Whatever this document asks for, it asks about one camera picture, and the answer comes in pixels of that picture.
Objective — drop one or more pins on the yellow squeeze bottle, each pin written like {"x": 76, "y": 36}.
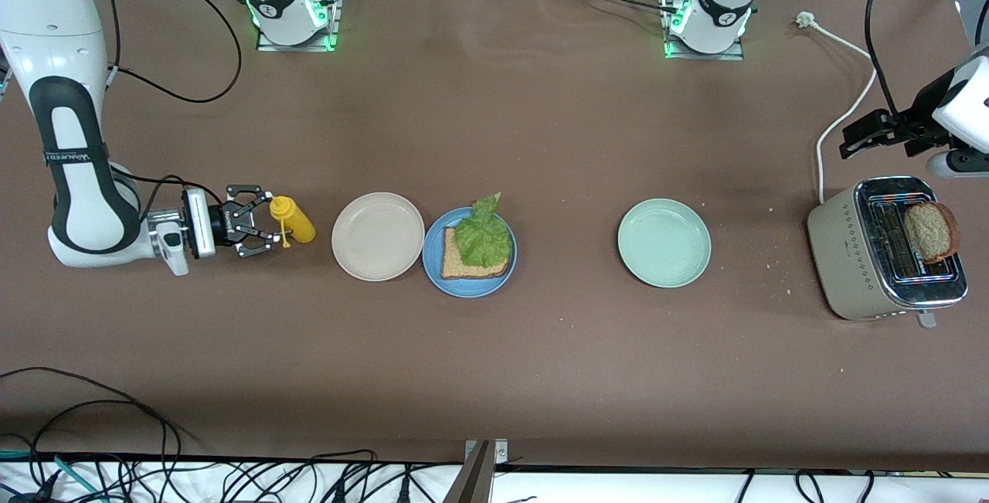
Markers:
{"x": 297, "y": 225}

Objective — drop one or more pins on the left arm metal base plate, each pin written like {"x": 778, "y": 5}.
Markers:
{"x": 734, "y": 56}

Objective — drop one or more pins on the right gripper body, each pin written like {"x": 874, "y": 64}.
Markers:
{"x": 225, "y": 224}

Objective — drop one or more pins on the beige plate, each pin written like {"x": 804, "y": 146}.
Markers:
{"x": 377, "y": 236}

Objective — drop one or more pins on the pale green plate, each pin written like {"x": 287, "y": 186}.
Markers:
{"x": 664, "y": 243}

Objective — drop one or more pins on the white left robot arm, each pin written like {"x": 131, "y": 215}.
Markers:
{"x": 718, "y": 8}

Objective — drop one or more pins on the blue plate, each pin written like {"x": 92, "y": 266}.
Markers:
{"x": 471, "y": 289}

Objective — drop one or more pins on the green lettuce leaf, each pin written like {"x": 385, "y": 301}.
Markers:
{"x": 483, "y": 240}

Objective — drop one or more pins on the rounded brown bread slice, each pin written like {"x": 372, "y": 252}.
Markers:
{"x": 931, "y": 231}

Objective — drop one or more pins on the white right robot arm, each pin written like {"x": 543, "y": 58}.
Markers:
{"x": 93, "y": 217}

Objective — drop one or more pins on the aluminium profile post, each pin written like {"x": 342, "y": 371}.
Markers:
{"x": 479, "y": 480}

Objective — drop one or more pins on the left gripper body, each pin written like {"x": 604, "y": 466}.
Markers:
{"x": 916, "y": 117}

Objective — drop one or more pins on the beige and chrome toaster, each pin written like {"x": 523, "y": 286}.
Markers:
{"x": 842, "y": 256}

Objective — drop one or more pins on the square brown bread slice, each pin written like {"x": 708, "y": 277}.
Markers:
{"x": 456, "y": 263}

